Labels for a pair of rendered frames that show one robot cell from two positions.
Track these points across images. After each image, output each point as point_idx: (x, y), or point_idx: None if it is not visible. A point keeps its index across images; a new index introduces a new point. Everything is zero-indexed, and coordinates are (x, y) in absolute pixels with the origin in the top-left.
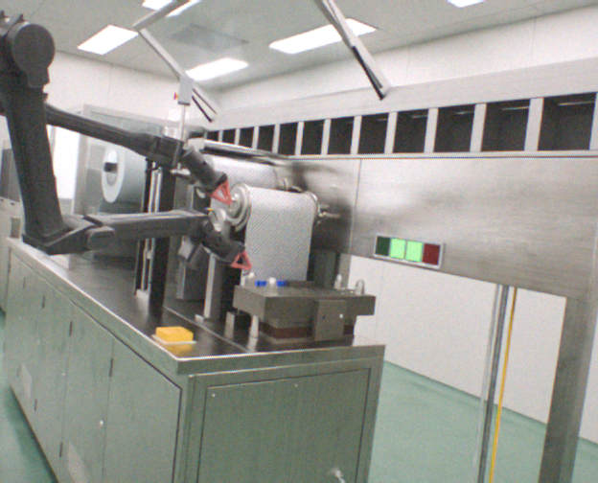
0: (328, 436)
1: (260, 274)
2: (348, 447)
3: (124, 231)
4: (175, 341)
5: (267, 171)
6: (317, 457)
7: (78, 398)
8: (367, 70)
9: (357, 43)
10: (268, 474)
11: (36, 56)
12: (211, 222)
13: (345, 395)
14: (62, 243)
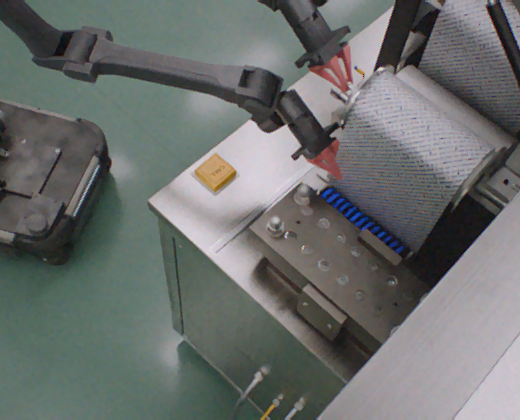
0: (290, 376)
1: (352, 193)
2: (313, 405)
3: (124, 71)
4: (201, 179)
5: None
6: (279, 374)
7: None
8: (516, 78)
9: None
10: (233, 333)
11: None
12: (255, 108)
13: (311, 377)
14: (46, 63)
